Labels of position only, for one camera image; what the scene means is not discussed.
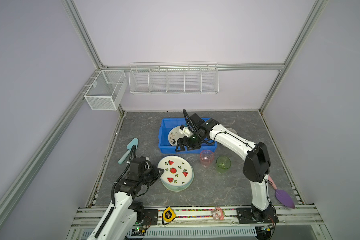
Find white floral plate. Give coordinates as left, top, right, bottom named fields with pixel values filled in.
left=168, top=126, right=184, bottom=147

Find white watermelon plate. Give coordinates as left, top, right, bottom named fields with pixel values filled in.
left=158, top=156, right=194, bottom=187

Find light green flower plate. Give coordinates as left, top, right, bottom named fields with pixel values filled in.
left=160, top=171, right=194, bottom=192

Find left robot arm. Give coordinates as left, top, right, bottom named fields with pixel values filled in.
left=88, top=145, right=164, bottom=240

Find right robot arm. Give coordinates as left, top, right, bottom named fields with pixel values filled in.
left=175, top=109, right=279, bottom=224

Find blue plastic bin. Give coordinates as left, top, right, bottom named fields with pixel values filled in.
left=158, top=117, right=218, bottom=155

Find pink transparent cup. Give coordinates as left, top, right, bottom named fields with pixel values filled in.
left=200, top=150, right=215, bottom=167

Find teal spatula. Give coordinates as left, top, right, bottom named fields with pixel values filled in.
left=118, top=138, right=139, bottom=165

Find green transparent cup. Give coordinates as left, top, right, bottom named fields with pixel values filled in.
left=216, top=156, right=232, bottom=173

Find yellow tape measure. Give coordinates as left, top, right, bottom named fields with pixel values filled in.
left=162, top=207, right=177, bottom=225

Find stacked patterned bowls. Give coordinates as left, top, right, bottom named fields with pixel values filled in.
left=227, top=128, right=238, bottom=135

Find white vent grille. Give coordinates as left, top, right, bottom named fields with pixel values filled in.
left=126, top=227, right=258, bottom=240

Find pink toy figure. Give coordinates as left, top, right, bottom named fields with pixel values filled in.
left=212, top=207, right=224, bottom=221

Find white mesh box basket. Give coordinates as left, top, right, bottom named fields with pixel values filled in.
left=84, top=70, right=128, bottom=111

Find purple pink spatula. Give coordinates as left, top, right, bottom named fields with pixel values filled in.
left=268, top=176, right=295, bottom=209

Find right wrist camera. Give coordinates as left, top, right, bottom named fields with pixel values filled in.
left=179, top=125, right=193, bottom=137

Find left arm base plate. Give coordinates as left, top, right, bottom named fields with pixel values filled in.
left=134, top=209, right=159, bottom=226

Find white wire shelf basket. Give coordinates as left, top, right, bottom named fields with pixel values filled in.
left=129, top=62, right=220, bottom=95

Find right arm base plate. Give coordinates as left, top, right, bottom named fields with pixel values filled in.
left=237, top=206, right=279, bottom=224

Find aluminium front rail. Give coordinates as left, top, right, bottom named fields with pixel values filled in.
left=71, top=205, right=324, bottom=229

